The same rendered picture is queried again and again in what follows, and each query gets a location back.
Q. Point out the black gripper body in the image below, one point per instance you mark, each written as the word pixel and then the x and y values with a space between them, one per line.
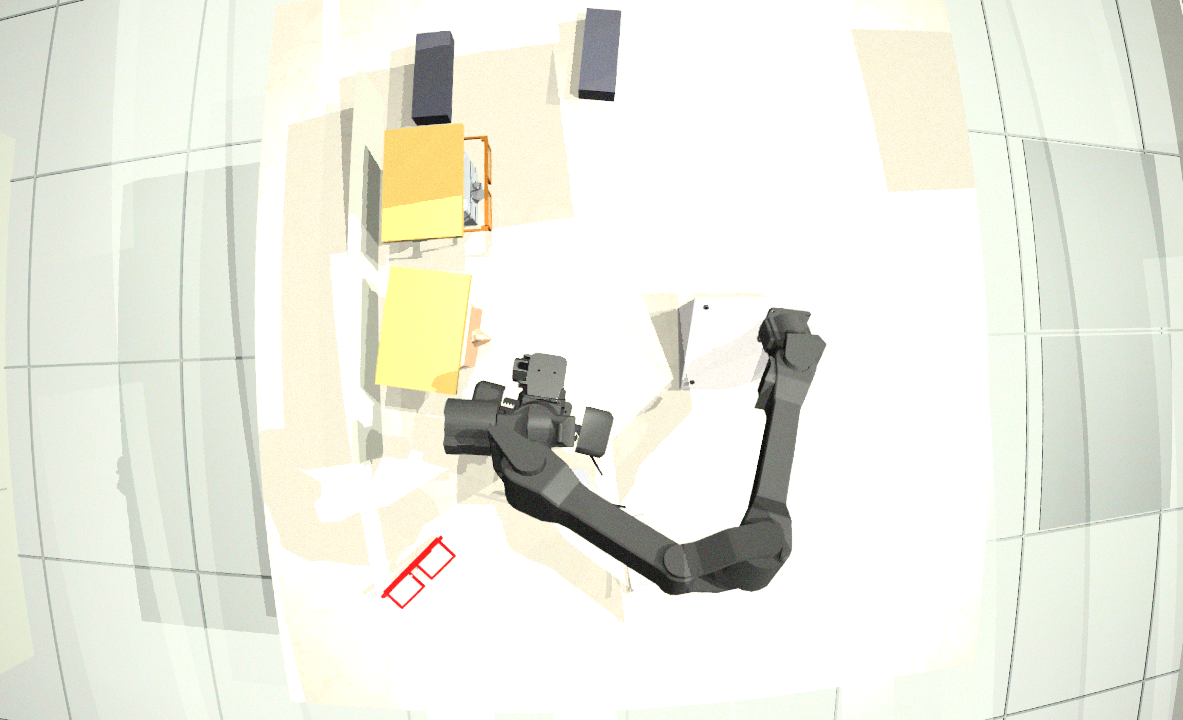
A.
pixel 594 433

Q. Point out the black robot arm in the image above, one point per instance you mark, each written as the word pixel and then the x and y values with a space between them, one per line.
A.
pixel 538 483

